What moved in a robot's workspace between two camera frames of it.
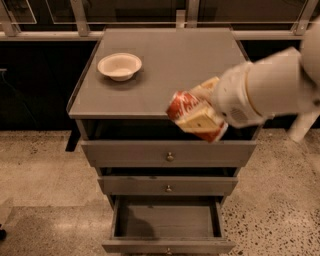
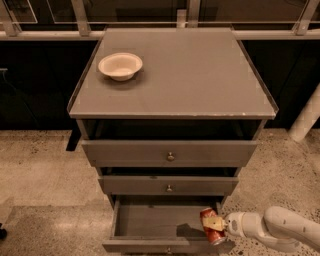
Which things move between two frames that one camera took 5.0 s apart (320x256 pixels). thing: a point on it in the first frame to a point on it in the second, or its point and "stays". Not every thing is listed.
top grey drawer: x=163 y=143 stays
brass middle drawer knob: x=168 y=189 stays
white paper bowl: x=119 y=66 stays
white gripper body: x=230 y=96 to x=234 y=224
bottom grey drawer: x=168 y=226 stays
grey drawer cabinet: x=166 y=181 stays
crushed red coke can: x=180 y=101 to x=212 y=234
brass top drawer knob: x=170 y=158 stays
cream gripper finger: x=202 y=119 to x=215 y=223
